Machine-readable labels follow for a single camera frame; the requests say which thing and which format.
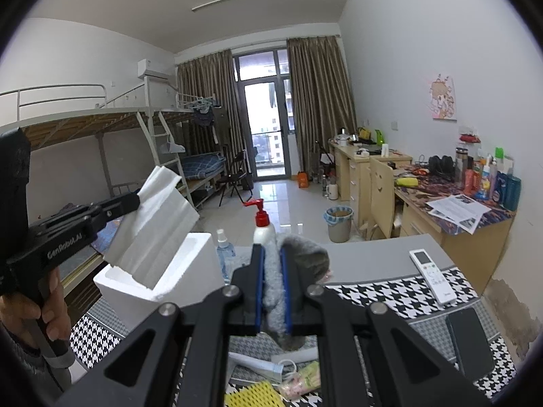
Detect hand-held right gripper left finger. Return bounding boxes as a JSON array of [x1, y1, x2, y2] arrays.
[[55, 244, 266, 407]]

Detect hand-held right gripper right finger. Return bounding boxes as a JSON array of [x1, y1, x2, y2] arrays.
[[280, 248, 497, 407]]

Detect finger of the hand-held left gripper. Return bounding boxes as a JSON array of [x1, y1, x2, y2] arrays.
[[90, 193, 142, 223]]

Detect grey fuzzy cloth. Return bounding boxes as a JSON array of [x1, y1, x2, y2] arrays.
[[262, 234, 331, 350]]

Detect white foam lid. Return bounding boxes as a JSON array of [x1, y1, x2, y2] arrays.
[[102, 165, 201, 290]]

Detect white foam box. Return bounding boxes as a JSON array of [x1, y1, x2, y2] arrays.
[[93, 232, 225, 335]]

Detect green and pink packet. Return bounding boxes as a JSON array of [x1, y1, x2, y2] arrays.
[[276, 360, 320, 401]]

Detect person's left forearm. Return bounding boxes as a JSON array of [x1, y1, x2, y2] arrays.
[[0, 333, 69, 397]]

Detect person's left hand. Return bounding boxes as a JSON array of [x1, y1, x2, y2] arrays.
[[0, 269, 72, 348]]

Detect blue spray bottle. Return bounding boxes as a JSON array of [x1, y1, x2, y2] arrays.
[[216, 229, 237, 283]]

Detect white pump lotion bottle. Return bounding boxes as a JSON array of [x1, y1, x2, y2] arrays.
[[243, 198, 277, 250]]

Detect white tube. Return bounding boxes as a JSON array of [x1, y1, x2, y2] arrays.
[[229, 351, 298, 384]]

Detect grey trash bin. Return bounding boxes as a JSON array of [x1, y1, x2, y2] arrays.
[[323, 206, 355, 244]]

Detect bunk bed with blue mattress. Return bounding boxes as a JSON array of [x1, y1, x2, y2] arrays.
[[176, 91, 230, 206]]

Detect white metal bunk bed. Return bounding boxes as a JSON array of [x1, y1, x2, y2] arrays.
[[0, 85, 187, 302]]

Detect houndstooth tablecloth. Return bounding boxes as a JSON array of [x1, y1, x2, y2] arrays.
[[68, 265, 520, 407]]

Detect yellow mesh sponge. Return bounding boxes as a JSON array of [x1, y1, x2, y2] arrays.
[[224, 381, 283, 407]]

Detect black folding chair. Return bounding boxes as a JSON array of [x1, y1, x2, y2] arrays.
[[216, 150, 254, 208]]

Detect hanging dark clothes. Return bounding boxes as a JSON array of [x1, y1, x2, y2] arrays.
[[191, 101, 222, 128]]

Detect brown curtain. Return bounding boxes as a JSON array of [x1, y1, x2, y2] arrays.
[[286, 35, 357, 153], [176, 49, 238, 179]]

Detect white air conditioner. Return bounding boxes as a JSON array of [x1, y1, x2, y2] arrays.
[[137, 59, 169, 80]]

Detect plain wooden desk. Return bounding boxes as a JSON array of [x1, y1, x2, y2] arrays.
[[329, 140, 413, 205]]

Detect wooden chair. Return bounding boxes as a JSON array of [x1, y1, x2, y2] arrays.
[[367, 155, 404, 240]]

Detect white remote control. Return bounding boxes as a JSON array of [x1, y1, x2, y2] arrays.
[[409, 249, 458, 306]]

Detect glass balcony door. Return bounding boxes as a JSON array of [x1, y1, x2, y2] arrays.
[[232, 49, 298, 179]]

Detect wooden desk with printed cover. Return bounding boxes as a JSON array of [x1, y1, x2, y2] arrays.
[[394, 165, 517, 294]]

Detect black smartphone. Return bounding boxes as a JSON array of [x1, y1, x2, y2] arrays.
[[445, 307, 495, 381]]

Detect printed paper sheets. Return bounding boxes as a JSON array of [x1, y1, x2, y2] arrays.
[[426, 194, 493, 235]]

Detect ceiling light tube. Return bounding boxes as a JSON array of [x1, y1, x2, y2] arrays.
[[191, 0, 271, 13]]

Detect row of toiletry bottles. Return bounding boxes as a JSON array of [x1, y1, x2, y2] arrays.
[[454, 146, 522, 212]]

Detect black metal frame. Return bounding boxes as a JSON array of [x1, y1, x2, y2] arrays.
[[315, 141, 337, 179]]

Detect red item on wall shelf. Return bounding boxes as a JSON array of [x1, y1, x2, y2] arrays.
[[459, 126, 483, 145]]

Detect wall poster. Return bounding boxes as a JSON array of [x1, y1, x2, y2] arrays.
[[428, 74, 459, 122]]

